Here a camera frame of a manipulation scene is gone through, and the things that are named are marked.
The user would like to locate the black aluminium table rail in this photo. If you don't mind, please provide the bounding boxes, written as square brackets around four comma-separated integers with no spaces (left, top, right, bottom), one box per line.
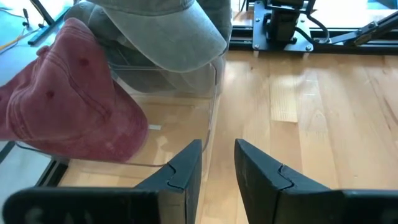
[229,25,398,56]

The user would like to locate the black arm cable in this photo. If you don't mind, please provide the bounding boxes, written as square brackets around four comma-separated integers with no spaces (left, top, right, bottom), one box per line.
[294,12,331,45]

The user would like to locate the grey washed baseball cap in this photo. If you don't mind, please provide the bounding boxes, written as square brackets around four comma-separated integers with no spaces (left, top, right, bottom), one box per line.
[63,0,233,95]
[86,0,229,73]

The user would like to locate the black floor stand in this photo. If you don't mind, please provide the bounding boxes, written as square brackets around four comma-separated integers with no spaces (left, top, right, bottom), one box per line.
[27,0,74,46]

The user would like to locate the clear plastic bin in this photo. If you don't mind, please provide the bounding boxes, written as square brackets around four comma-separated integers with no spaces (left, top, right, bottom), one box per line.
[14,46,226,170]

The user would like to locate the red washed baseball cap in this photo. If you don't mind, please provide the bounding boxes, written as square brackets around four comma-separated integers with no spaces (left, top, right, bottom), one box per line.
[0,17,150,164]

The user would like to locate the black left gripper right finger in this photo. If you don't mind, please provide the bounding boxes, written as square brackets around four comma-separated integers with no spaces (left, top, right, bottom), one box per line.
[234,138,398,224]

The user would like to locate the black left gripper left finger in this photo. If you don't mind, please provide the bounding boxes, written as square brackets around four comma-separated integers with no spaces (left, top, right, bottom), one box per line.
[2,139,203,224]

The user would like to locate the yellow floor cable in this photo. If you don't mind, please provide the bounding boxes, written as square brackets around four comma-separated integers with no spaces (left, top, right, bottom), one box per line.
[0,25,43,53]

